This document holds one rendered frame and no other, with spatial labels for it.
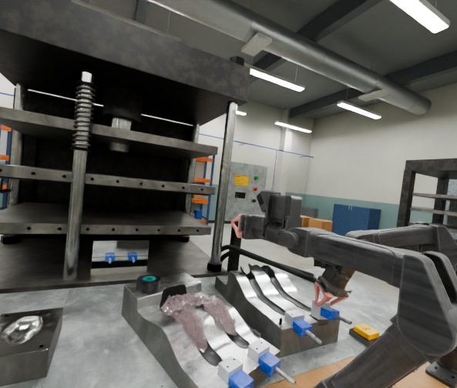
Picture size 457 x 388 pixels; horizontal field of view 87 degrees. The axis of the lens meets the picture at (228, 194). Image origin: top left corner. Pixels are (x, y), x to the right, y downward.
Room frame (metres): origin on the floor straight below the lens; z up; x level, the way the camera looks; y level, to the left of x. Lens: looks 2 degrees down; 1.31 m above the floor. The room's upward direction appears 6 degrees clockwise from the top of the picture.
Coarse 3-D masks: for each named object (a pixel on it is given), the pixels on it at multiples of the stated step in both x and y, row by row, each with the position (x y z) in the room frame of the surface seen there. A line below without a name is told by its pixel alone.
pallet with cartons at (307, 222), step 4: (304, 216) 5.92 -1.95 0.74; (304, 220) 5.72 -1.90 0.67; (308, 220) 5.80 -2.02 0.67; (312, 220) 5.54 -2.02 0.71; (316, 220) 5.45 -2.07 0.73; (320, 220) 5.40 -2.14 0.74; (324, 220) 5.51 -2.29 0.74; (304, 224) 5.73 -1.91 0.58; (308, 224) 5.61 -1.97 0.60; (312, 224) 5.53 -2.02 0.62; (316, 224) 5.44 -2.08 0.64; (320, 224) 5.36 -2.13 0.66; (324, 224) 5.34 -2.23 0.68; (328, 224) 5.42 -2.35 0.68; (320, 228) 5.35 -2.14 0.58; (324, 228) 5.35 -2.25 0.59; (328, 228) 5.43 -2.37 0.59
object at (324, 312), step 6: (312, 300) 0.82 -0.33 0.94; (318, 300) 0.81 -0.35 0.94; (312, 306) 0.81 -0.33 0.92; (318, 306) 0.79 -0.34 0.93; (324, 306) 0.79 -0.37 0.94; (330, 306) 0.81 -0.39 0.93; (312, 312) 0.81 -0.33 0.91; (318, 312) 0.79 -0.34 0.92; (324, 312) 0.77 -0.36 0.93; (330, 312) 0.75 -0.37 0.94; (336, 312) 0.76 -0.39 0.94; (318, 318) 0.78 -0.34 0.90; (324, 318) 0.79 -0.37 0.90; (330, 318) 0.75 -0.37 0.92; (336, 318) 0.75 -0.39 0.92; (342, 318) 0.73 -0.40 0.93
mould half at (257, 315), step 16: (240, 272) 1.04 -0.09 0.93; (256, 272) 1.06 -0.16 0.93; (224, 288) 1.06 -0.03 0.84; (240, 288) 0.94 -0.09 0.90; (272, 288) 0.99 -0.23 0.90; (288, 288) 1.02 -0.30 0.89; (240, 304) 0.93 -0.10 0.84; (256, 304) 0.86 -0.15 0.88; (288, 304) 0.89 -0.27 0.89; (304, 304) 0.90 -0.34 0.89; (256, 320) 0.83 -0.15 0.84; (272, 320) 0.76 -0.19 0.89; (336, 320) 0.82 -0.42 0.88; (272, 336) 0.75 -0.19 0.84; (288, 336) 0.72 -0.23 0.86; (304, 336) 0.75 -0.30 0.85; (320, 336) 0.79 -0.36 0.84; (336, 336) 0.82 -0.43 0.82; (288, 352) 0.73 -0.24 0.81
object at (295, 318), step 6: (288, 312) 0.77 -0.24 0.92; (294, 312) 0.77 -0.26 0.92; (300, 312) 0.78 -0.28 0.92; (288, 318) 0.75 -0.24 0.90; (294, 318) 0.74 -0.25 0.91; (300, 318) 0.75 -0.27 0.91; (294, 324) 0.73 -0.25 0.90; (300, 324) 0.72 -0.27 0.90; (306, 324) 0.73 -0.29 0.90; (294, 330) 0.73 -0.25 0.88; (300, 330) 0.71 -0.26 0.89; (306, 330) 0.71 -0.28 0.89; (312, 336) 0.69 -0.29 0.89; (318, 342) 0.67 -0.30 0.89
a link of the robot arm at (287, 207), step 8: (280, 200) 0.58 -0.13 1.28; (288, 200) 0.57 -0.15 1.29; (296, 200) 0.57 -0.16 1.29; (272, 208) 0.60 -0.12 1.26; (280, 208) 0.58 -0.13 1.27; (288, 208) 0.57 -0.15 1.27; (296, 208) 0.57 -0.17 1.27; (272, 216) 0.60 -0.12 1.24; (280, 216) 0.58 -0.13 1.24; (288, 216) 0.56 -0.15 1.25; (296, 216) 0.57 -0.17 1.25; (288, 224) 0.56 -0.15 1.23; (296, 224) 0.57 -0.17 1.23; (280, 232) 0.55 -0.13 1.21; (288, 232) 0.53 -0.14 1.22; (280, 240) 0.55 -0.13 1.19; (288, 240) 0.52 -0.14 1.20; (296, 240) 0.51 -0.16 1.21
